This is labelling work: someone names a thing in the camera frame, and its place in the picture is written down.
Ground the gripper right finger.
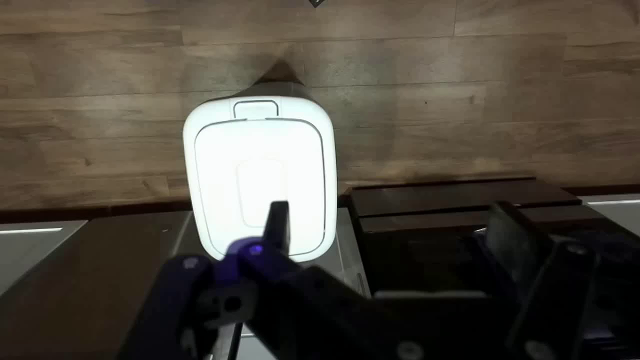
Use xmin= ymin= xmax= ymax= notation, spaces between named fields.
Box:
xmin=486 ymin=201 xmax=599 ymax=360

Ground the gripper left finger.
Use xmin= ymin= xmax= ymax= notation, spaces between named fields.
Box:
xmin=116 ymin=201 xmax=373 ymax=360

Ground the white plastic bin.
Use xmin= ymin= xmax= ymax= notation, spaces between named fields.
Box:
xmin=182 ymin=82 xmax=339 ymax=264

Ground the white bin lid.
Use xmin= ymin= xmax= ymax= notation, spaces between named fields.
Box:
xmin=193 ymin=117 xmax=327 ymax=257

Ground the grey cabinet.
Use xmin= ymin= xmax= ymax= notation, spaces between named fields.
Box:
xmin=0 ymin=220 xmax=89 ymax=297
xmin=579 ymin=193 xmax=640 ymax=237

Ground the dark brown wooden cabinet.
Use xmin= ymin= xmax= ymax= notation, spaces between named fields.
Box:
xmin=347 ymin=175 xmax=640 ymax=306

